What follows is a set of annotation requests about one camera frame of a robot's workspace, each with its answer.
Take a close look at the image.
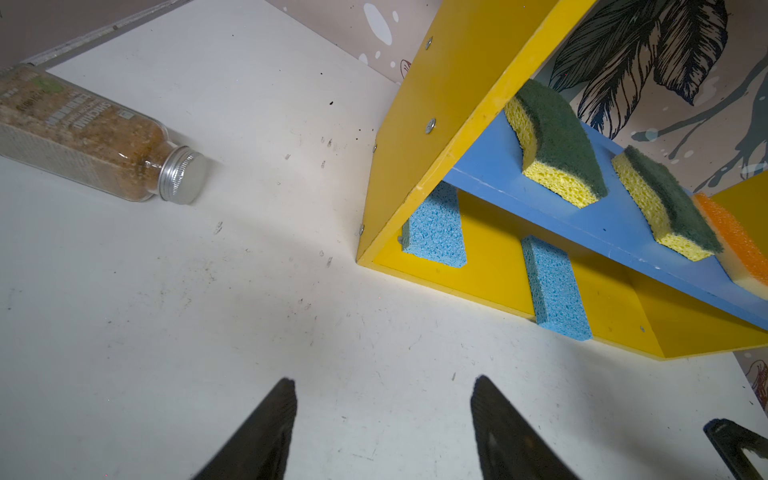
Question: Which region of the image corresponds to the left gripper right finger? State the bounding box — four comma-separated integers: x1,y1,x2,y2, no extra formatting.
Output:
470,375,576,480

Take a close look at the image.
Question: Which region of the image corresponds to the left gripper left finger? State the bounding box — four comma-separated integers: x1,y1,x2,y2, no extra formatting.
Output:
194,378,298,480

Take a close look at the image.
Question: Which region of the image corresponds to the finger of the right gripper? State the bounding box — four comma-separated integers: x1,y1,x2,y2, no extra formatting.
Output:
703,419,767,480

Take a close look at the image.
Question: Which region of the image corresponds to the light blue sponge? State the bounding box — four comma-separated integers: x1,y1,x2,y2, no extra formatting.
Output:
401,182,467,268
521,235,593,341

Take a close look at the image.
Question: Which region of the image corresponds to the orange sponge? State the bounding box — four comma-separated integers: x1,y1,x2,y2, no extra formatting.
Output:
692,193,767,300

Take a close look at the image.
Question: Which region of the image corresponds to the dark green wavy sponge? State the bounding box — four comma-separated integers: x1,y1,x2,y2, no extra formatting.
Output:
611,146,723,262
503,80,609,208

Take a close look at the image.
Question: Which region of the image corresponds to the blue lower shelf board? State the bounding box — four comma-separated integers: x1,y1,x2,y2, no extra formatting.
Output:
444,115,767,328

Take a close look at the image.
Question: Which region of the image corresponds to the seasoning jar left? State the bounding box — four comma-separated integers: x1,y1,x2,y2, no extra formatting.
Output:
1,64,209,205

